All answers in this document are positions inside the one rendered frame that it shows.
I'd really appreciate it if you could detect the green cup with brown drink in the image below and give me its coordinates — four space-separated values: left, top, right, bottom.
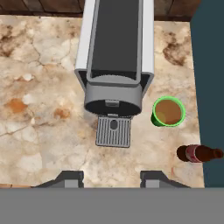
150 95 186 128

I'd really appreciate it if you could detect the brown bottle with red label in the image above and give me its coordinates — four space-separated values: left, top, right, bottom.
176 143 224 164

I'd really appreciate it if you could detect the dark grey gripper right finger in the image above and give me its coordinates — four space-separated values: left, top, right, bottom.
139 170 191 189

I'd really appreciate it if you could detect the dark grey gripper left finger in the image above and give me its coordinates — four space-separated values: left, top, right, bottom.
35 170 85 189

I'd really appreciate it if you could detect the white and grey coffee machine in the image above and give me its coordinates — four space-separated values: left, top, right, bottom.
74 0 155 149

